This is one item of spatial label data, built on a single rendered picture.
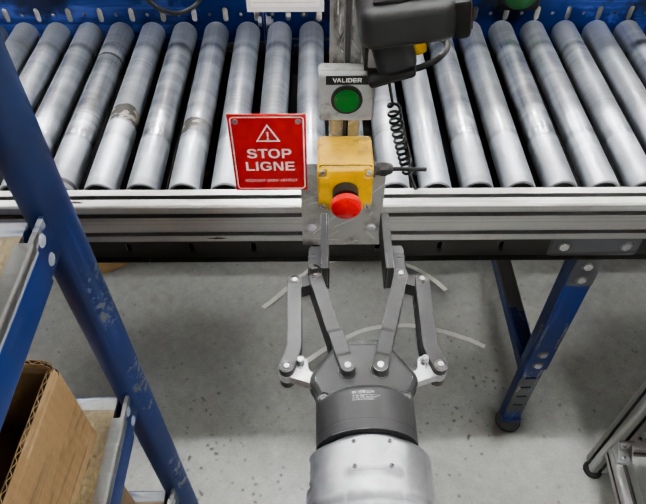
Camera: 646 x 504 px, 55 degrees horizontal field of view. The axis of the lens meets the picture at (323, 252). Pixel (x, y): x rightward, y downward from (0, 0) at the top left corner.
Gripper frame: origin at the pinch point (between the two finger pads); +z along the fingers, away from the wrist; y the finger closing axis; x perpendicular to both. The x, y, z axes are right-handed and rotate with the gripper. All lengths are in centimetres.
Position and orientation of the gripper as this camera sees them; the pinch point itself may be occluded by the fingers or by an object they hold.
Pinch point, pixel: (355, 247)
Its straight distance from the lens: 58.7
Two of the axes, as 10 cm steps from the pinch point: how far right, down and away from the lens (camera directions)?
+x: 0.0, 6.6, 7.5
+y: -10.0, 0.1, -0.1
